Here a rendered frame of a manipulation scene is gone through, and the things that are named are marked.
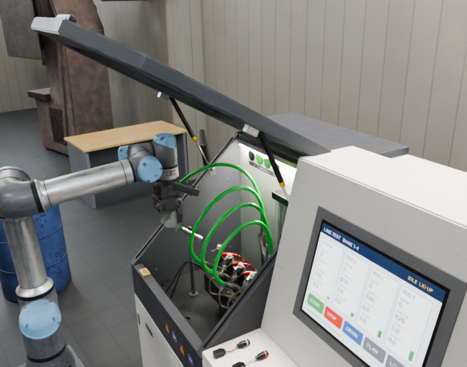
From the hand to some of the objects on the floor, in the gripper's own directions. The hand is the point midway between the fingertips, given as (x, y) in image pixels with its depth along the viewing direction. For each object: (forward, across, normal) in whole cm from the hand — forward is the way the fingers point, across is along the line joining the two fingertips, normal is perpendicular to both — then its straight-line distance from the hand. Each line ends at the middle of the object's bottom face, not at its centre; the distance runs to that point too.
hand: (177, 228), depth 168 cm
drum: (+123, -202, -38) cm, 240 cm away
